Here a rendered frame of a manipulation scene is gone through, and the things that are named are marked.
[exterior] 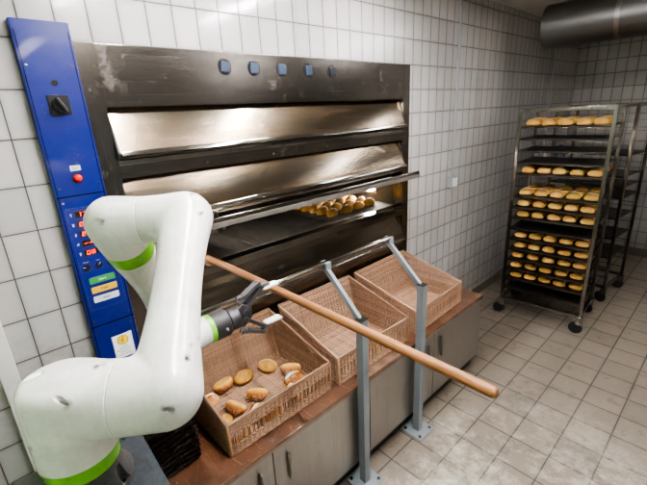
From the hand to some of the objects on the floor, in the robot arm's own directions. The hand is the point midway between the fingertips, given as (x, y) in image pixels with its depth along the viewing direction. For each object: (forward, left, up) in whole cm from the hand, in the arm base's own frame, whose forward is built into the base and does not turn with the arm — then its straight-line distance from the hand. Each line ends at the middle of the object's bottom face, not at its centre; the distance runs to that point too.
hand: (275, 299), depth 142 cm
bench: (+50, +29, -120) cm, 133 cm away
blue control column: (-49, +146, -120) cm, 195 cm away
